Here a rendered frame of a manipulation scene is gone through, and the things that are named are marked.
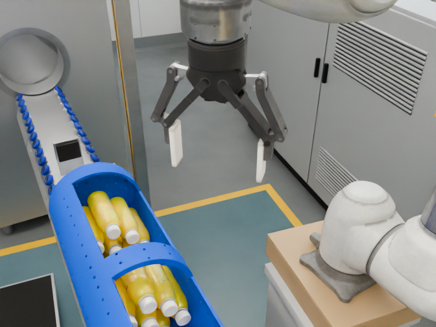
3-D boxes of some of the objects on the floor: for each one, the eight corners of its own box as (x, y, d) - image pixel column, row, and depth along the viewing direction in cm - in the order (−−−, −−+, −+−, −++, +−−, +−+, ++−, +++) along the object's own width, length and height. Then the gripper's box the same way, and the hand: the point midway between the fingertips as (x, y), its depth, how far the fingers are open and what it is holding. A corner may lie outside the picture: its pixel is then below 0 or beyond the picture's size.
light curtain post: (155, 266, 269) (120, -44, 173) (158, 274, 265) (125, -42, 169) (145, 270, 267) (104, -43, 171) (148, 277, 262) (109, -40, 166)
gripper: (115, 34, 59) (134, 169, 71) (309, 55, 52) (293, 199, 64) (141, 16, 64) (154, 144, 77) (318, 33, 58) (302, 169, 70)
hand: (218, 163), depth 70 cm, fingers open, 13 cm apart
